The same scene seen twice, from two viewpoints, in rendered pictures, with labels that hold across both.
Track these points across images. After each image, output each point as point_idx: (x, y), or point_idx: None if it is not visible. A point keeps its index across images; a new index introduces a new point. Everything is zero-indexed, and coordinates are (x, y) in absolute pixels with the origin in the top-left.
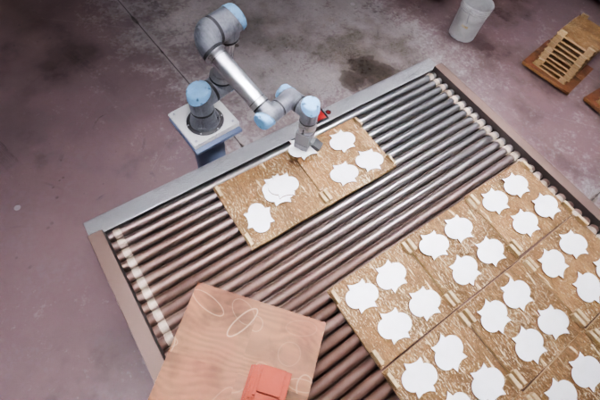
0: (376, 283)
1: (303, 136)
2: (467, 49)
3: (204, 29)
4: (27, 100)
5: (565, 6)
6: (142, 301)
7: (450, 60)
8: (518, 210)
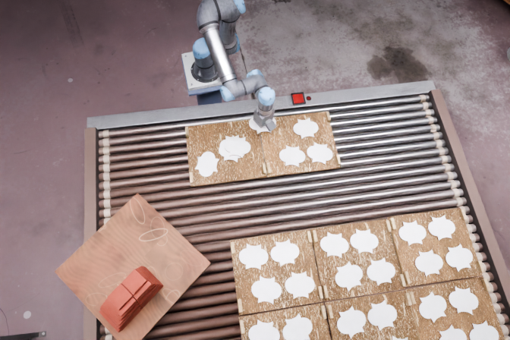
0: (270, 253)
1: (257, 115)
2: None
3: (205, 7)
4: None
5: None
6: (101, 189)
7: (491, 80)
8: (429, 250)
